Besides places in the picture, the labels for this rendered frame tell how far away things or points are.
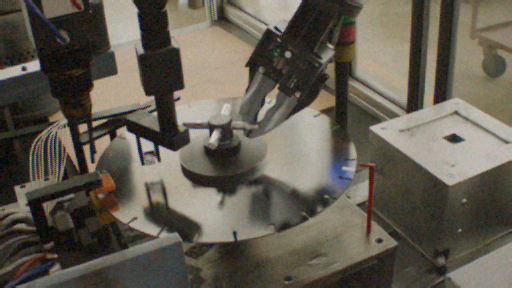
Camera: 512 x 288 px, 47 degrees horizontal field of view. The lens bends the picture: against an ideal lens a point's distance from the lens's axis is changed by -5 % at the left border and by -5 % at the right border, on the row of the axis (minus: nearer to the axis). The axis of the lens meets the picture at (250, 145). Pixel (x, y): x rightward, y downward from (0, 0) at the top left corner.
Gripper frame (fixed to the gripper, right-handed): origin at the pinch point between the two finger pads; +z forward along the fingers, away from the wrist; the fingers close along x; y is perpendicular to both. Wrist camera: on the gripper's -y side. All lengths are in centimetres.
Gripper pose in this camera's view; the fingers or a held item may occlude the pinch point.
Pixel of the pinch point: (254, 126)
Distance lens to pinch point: 76.0
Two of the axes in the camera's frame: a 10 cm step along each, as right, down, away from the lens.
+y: -3.3, 3.3, -8.9
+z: -4.7, 7.6, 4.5
